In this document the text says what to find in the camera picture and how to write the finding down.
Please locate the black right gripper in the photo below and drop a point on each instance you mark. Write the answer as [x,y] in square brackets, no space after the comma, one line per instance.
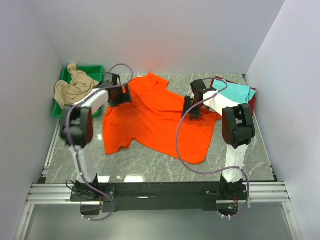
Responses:
[186,105]

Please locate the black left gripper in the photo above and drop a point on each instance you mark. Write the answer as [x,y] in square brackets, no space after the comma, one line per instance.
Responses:
[125,98]

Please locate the orange t-shirt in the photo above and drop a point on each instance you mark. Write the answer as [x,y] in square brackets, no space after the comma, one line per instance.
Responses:
[152,119]

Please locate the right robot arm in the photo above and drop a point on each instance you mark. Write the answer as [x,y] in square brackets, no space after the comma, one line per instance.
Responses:
[238,130]

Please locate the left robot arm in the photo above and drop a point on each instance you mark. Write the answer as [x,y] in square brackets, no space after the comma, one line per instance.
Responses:
[77,128]

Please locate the green plastic tray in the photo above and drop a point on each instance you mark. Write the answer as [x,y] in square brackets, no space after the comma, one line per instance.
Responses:
[96,72]

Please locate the folded teal t-shirt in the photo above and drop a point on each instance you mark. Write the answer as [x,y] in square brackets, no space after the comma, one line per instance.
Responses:
[231,92]

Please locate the beige t-shirt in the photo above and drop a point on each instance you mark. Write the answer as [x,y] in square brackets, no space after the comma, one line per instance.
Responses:
[79,87]

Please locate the folded dark red t-shirt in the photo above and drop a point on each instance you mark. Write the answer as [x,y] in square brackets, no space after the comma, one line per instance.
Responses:
[251,102]

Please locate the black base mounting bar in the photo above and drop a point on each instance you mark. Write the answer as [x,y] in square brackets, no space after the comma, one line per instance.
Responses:
[148,196]

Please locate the aluminium frame rail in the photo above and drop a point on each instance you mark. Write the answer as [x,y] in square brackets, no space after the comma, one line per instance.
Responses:
[54,194]

